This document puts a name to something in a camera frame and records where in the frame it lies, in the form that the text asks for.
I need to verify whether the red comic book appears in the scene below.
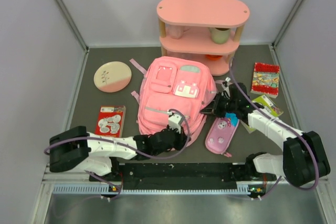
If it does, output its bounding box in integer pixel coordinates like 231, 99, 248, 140
251, 62, 280, 98

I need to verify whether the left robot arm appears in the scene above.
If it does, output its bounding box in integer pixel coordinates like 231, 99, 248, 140
44, 126, 190, 180

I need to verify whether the red and white book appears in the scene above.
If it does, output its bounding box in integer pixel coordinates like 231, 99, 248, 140
94, 105, 126, 137

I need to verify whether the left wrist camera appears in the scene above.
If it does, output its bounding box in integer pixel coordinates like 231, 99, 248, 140
167, 109, 185, 133

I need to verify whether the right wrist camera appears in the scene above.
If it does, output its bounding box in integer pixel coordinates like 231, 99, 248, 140
221, 77, 232, 95

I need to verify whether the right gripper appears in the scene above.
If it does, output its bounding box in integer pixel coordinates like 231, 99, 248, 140
202, 91, 238, 118

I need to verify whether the pink three-tier shelf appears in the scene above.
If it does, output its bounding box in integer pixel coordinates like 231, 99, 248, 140
156, 0, 250, 76

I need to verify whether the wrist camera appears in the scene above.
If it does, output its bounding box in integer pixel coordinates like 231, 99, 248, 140
167, 109, 185, 133
221, 77, 232, 95

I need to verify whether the pink student backpack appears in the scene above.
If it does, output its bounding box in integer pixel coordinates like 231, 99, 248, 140
130, 56, 217, 144

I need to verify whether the orange bowl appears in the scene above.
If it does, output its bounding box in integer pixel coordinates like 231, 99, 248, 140
205, 55, 223, 61

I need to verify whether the pink and cream plate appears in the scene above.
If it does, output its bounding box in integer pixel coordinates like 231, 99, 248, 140
93, 61, 132, 93

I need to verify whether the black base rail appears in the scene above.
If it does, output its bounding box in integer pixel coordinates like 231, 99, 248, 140
102, 163, 276, 190

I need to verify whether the purple pencil case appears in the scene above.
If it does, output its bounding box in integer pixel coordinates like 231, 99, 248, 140
205, 113, 239, 158

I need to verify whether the green book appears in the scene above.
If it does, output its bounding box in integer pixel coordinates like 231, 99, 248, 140
252, 94, 283, 117

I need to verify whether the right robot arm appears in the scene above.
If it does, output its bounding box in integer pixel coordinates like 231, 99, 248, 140
200, 82, 331, 187

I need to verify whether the pink mug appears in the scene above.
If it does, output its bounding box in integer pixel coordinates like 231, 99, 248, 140
168, 25, 190, 39

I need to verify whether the green cup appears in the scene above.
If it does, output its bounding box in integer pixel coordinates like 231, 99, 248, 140
208, 27, 230, 45

